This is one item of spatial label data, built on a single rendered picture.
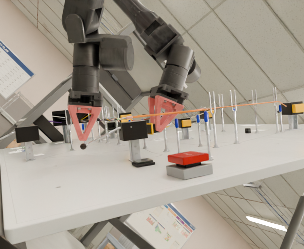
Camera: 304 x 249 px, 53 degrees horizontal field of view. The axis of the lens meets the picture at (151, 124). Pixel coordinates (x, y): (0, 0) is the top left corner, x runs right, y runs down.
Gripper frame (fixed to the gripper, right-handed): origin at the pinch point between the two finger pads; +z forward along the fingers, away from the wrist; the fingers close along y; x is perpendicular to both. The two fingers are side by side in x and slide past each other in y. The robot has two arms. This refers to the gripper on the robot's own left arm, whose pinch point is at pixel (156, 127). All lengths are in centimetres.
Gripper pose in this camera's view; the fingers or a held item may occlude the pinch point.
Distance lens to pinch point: 71.5
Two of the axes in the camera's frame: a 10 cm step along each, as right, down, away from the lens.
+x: -9.0, -3.2, -2.9
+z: -3.2, 9.5, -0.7
